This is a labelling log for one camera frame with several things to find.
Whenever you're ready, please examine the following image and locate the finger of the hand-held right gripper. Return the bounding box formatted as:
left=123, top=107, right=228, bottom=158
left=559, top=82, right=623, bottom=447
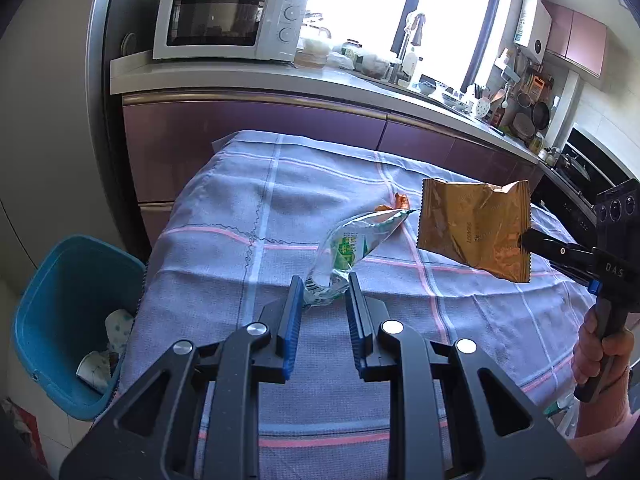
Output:
left=549, top=259, right=599, bottom=286
left=519, top=230, right=597, bottom=263

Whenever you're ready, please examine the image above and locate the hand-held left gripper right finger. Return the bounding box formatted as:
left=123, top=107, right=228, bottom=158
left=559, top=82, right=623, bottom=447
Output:
left=346, top=272, right=586, bottom=480

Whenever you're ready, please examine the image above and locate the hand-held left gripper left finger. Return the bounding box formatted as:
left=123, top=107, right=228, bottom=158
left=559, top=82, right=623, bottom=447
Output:
left=60, top=276, right=305, bottom=480

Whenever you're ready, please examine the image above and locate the large gold snack wrapper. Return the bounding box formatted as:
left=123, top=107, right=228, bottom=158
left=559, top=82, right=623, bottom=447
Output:
left=416, top=178, right=532, bottom=283

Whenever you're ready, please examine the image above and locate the clear green snack bag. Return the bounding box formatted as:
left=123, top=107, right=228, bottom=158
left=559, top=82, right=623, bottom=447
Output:
left=305, top=208, right=411, bottom=307

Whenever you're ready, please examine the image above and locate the blue trash bin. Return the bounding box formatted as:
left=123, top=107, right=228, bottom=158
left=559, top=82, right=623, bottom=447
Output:
left=11, top=234, right=147, bottom=422

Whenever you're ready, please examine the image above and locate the person's right forearm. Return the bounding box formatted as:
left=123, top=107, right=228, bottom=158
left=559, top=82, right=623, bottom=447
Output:
left=570, top=375, right=640, bottom=458

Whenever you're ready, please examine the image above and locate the person's right hand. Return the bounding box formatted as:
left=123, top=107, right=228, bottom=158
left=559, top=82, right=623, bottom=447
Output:
left=571, top=305, right=632, bottom=397

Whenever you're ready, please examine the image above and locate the black oven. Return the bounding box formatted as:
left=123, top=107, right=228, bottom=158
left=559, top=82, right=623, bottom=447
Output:
left=532, top=122, right=640, bottom=246

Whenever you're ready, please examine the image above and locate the black frying pan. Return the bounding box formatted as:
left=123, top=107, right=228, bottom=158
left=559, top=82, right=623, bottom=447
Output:
left=531, top=101, right=551, bottom=132

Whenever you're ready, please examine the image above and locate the blue checked tablecloth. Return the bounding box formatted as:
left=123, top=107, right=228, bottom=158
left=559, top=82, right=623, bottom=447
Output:
left=117, top=130, right=598, bottom=480

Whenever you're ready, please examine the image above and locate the large orange peel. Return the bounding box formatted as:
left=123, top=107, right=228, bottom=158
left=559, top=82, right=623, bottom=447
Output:
left=375, top=192, right=412, bottom=213

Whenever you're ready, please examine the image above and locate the crumpled white paper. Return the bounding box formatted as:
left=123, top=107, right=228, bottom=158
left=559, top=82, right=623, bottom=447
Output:
left=76, top=350, right=121, bottom=395

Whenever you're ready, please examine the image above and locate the kitchen counter with purple cabinets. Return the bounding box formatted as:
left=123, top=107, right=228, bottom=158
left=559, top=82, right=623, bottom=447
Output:
left=109, top=52, right=546, bottom=241

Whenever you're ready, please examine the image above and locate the white water heater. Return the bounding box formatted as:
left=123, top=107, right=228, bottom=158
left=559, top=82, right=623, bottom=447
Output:
left=514, top=0, right=552, bottom=58

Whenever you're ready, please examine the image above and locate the white bottle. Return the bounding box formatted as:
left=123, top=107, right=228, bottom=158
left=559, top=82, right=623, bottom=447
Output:
left=406, top=47, right=426, bottom=89

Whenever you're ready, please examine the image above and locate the metal faucet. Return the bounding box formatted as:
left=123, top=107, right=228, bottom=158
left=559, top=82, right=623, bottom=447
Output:
left=395, top=12, right=427, bottom=63

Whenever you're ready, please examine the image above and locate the clear food container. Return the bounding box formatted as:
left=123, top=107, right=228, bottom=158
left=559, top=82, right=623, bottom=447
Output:
left=295, top=36, right=332, bottom=69

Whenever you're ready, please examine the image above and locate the kitchen window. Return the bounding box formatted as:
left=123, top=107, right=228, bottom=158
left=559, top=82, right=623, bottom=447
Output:
left=295, top=0, right=511, bottom=93

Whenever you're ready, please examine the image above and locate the white microwave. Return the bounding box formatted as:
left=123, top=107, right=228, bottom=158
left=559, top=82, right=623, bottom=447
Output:
left=152, top=0, right=307, bottom=63

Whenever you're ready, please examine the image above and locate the grey refrigerator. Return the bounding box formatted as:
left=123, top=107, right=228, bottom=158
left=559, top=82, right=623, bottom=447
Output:
left=0, top=0, right=151, bottom=266

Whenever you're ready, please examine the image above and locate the pink wall cabinet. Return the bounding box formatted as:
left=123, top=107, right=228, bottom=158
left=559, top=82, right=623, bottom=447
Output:
left=542, top=0, right=608, bottom=78

